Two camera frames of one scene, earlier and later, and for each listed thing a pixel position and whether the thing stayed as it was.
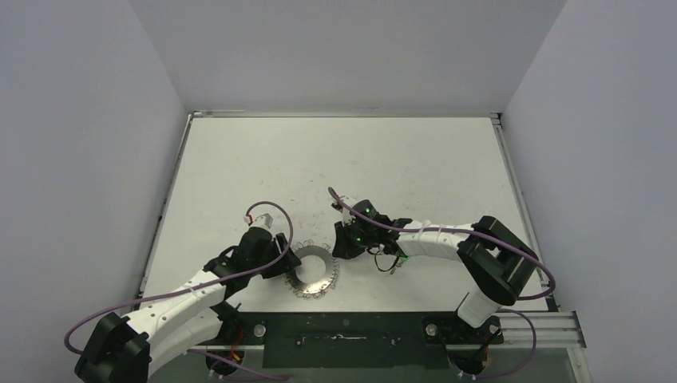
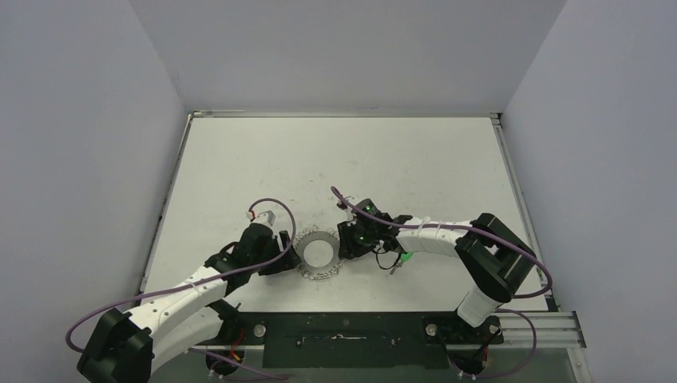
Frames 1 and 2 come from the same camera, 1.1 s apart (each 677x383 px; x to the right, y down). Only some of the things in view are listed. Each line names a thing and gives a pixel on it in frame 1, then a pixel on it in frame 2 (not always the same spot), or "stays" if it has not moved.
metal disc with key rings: (329, 281) → (312, 234)
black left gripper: (287, 263) stays
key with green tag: (401, 260) stays
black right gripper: (343, 240) stays
